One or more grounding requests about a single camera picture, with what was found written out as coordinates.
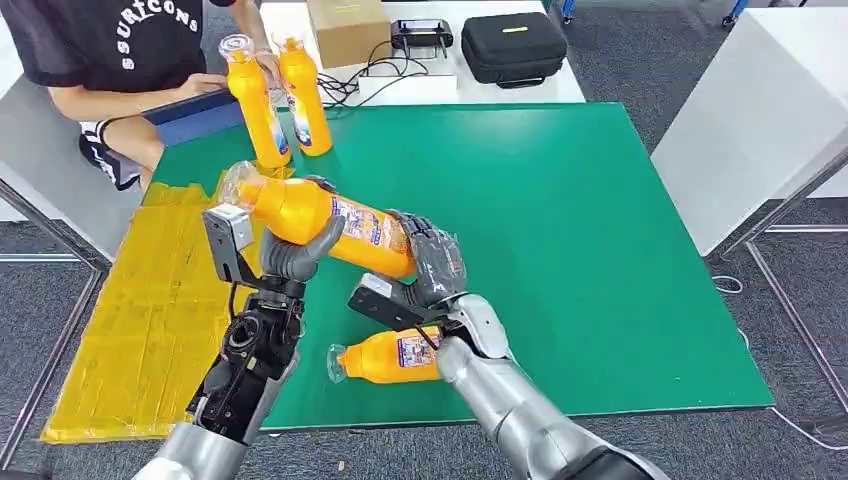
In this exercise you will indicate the blue metal frame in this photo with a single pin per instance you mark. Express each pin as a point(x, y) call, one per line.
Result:
point(734, 12)

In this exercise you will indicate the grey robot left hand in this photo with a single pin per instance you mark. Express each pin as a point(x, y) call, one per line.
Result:
point(291, 258)

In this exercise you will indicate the person's right hand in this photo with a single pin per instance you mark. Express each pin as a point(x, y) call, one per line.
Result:
point(202, 83)

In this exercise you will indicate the blue tablet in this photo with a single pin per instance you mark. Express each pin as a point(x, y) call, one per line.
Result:
point(199, 119)

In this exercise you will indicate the orange drink bottle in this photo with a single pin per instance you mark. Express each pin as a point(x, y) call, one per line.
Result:
point(262, 112)
point(378, 359)
point(311, 218)
point(308, 99)

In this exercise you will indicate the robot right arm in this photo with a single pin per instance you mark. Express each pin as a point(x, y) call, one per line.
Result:
point(517, 404)

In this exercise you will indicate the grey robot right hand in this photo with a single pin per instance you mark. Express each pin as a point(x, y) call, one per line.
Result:
point(434, 265)

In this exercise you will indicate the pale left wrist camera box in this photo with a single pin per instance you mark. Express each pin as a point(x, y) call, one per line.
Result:
point(228, 235)

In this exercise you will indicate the person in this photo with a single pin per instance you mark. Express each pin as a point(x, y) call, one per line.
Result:
point(112, 46)

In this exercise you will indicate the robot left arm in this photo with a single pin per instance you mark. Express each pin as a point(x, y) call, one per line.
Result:
point(245, 371)

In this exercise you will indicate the white table with metal legs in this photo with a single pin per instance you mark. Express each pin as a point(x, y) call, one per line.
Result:
point(748, 119)

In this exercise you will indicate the yellow plastic sheet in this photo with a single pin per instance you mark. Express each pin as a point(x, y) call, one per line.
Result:
point(146, 331)

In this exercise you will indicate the white table with equipment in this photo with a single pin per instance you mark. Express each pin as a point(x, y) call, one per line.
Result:
point(517, 93)

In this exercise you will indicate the black handheld controller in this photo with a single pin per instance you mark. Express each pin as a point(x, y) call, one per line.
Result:
point(422, 33)

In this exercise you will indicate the black zip case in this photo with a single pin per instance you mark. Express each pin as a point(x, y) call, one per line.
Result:
point(513, 48)

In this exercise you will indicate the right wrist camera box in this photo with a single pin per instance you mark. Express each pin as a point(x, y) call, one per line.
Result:
point(384, 301)

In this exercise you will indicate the brown cardboard box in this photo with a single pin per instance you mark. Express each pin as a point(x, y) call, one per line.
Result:
point(348, 30)

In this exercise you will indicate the person's left hand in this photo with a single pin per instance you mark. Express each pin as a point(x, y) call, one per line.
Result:
point(269, 65)

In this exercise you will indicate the green table mat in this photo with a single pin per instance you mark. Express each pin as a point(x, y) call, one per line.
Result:
point(563, 232)

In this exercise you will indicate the grey table with metal legs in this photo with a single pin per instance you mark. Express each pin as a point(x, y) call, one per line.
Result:
point(40, 152)

